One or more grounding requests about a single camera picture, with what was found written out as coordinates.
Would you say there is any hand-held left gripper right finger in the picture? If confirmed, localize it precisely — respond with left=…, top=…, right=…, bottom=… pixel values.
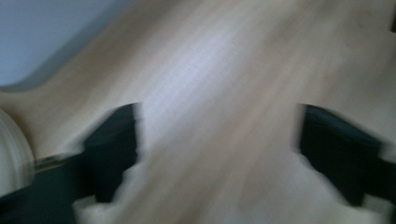
left=298, top=104, right=396, bottom=207

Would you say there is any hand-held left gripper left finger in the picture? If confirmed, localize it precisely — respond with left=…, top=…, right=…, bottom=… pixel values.
left=82, top=102, right=140, bottom=203

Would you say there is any cream clog shoe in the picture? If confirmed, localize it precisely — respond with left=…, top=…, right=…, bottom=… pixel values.
left=0, top=108, right=35, bottom=198

